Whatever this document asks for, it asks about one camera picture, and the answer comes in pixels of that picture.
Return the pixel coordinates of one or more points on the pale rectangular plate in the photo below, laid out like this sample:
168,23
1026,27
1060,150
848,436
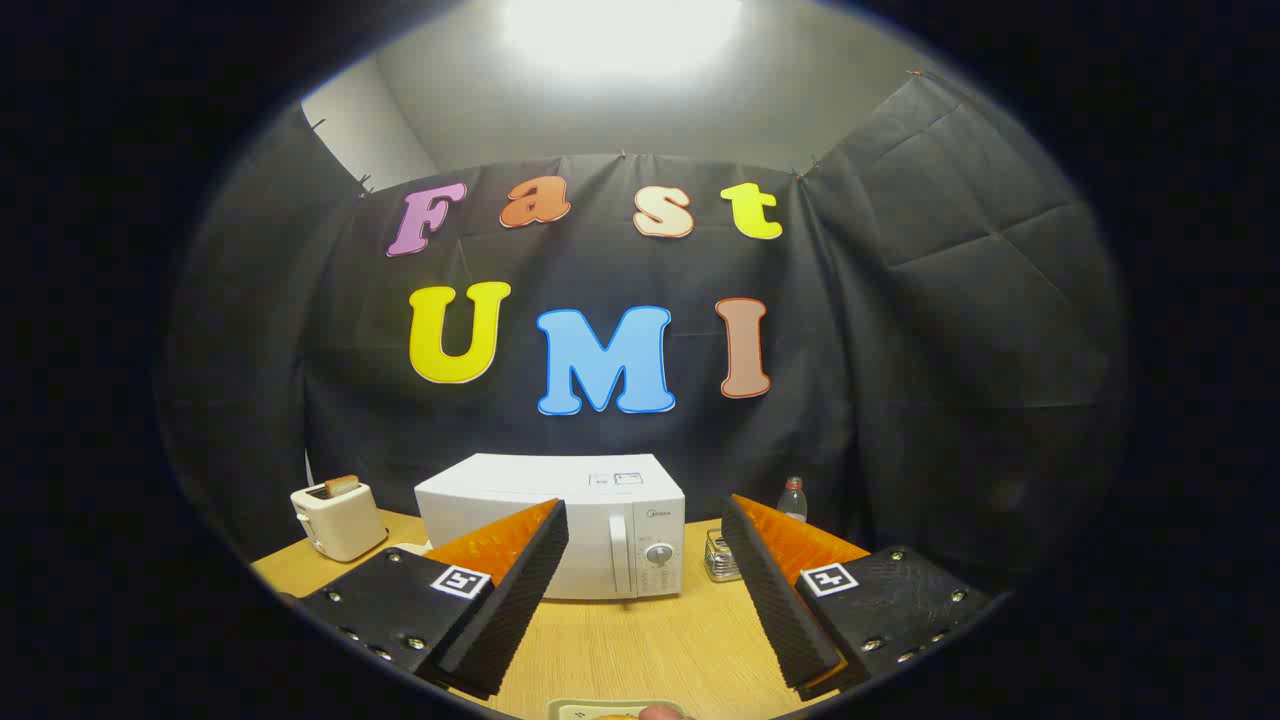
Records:
575,712

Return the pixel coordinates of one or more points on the clear bottle red label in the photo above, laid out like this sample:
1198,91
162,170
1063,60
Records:
792,500

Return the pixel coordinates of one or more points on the brown toast slice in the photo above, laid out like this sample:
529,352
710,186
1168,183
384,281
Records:
342,486

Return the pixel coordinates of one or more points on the white microwave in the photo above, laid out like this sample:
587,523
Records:
560,490

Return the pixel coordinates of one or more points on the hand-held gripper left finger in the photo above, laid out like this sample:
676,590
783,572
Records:
520,600

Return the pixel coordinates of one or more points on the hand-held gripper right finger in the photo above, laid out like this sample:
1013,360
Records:
775,600

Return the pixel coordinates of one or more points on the white toaster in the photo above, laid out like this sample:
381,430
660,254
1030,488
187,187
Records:
340,525

